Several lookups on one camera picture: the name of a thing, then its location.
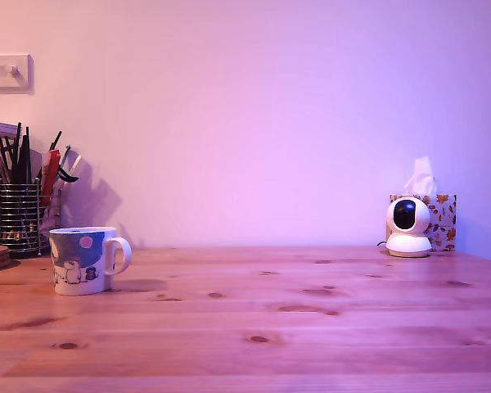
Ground white mug with cartoon print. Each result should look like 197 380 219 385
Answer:
48 226 133 296

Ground white tissue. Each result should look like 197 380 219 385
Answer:
403 156 438 197

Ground metal tongs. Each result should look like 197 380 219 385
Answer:
56 143 81 184

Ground red utensil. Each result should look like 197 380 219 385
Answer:
40 149 62 206

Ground red white patterned packet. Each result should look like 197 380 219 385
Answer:
40 192 63 237

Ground leaf print tissue box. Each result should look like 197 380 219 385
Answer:
389 193 458 252

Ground small white round camera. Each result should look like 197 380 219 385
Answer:
385 196 433 259

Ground wire utensil holder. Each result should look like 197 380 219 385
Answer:
0 179 63 258

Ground white wall switch plate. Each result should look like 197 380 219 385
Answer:
0 53 35 96

